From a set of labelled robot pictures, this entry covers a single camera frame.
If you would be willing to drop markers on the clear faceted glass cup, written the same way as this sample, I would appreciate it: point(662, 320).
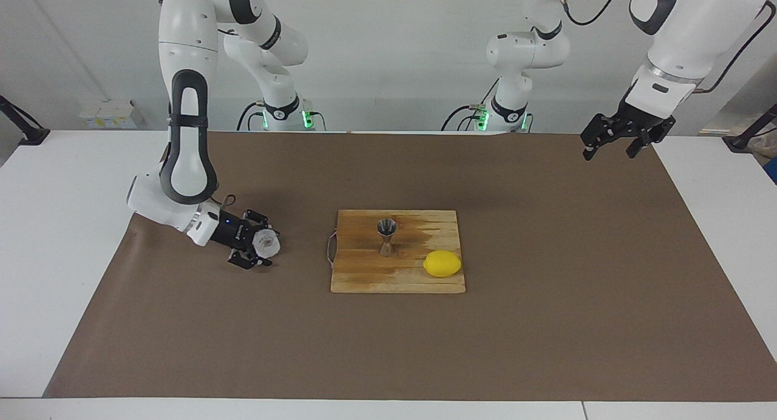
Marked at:
point(267, 244)

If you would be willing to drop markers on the steel double jigger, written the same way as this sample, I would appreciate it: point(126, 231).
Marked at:
point(386, 238)

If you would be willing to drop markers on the black clamp mount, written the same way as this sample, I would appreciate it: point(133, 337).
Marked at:
point(749, 132)
point(21, 128)

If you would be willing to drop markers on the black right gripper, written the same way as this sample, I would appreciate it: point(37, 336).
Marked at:
point(234, 233)

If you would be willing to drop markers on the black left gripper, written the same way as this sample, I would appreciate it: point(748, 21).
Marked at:
point(637, 119)

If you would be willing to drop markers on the yellow lemon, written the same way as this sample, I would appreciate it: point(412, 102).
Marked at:
point(442, 264)

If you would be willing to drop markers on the brown table mat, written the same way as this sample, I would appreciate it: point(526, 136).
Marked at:
point(243, 335)

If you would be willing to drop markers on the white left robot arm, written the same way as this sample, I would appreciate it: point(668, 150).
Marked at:
point(680, 31)

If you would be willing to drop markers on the white boxes with labels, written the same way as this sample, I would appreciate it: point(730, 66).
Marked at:
point(109, 113)

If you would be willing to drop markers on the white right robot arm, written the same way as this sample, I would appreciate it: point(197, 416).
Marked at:
point(188, 135)

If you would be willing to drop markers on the blue object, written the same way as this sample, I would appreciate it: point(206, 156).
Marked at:
point(773, 170)

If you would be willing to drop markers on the wooden cutting board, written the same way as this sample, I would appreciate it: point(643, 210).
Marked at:
point(364, 268)

